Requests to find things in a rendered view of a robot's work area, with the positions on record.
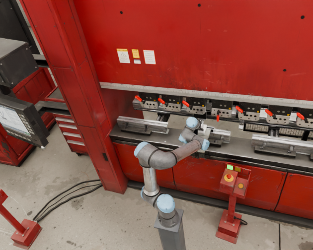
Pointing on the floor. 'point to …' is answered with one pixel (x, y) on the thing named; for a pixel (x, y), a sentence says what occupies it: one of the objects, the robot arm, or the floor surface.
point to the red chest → (67, 125)
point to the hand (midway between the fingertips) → (198, 130)
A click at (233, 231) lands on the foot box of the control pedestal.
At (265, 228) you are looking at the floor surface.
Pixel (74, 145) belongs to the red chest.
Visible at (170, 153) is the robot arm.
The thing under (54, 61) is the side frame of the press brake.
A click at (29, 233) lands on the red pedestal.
